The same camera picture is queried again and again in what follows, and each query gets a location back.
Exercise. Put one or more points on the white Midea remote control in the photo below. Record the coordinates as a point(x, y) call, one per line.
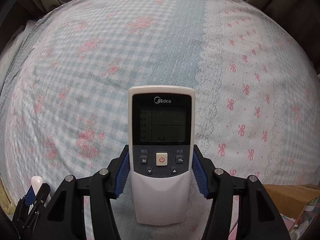
point(161, 123)

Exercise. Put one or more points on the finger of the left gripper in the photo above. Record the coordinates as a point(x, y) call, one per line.
point(28, 199)
point(42, 192)

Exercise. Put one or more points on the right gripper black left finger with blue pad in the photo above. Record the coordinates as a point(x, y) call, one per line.
point(63, 217)

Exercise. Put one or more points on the cardboard box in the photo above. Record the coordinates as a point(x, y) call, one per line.
point(293, 200)

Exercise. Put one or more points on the checkered floral bed sheet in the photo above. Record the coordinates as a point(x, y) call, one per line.
point(65, 82)

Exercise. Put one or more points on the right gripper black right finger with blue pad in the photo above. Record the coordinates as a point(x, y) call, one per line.
point(258, 216)

